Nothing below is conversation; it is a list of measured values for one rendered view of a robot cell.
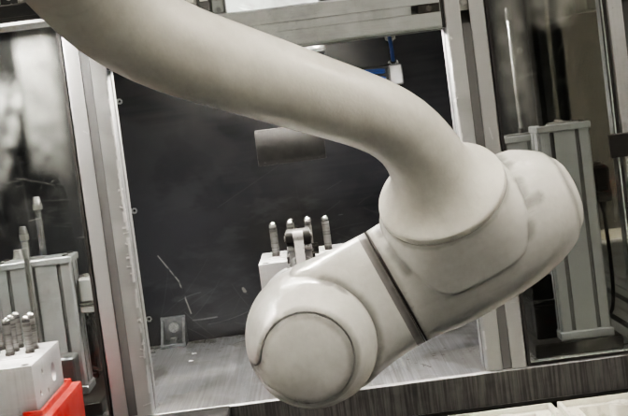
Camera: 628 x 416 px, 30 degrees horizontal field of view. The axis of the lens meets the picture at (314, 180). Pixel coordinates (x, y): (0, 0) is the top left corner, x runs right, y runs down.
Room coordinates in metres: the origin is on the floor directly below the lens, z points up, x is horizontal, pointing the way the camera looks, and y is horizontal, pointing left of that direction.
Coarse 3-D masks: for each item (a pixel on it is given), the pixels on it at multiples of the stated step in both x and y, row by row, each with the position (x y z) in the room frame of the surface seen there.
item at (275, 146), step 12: (264, 132) 1.45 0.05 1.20; (276, 132) 1.45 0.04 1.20; (288, 132) 1.45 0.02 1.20; (300, 132) 1.45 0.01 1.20; (264, 144) 1.45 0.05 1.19; (276, 144) 1.45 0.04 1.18; (288, 144) 1.45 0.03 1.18; (300, 144) 1.45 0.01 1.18; (312, 144) 1.45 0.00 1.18; (324, 144) 1.45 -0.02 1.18; (264, 156) 1.45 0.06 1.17; (276, 156) 1.45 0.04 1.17; (288, 156) 1.45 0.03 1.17; (300, 156) 1.45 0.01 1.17; (312, 156) 1.45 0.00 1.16; (324, 156) 1.45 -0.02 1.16
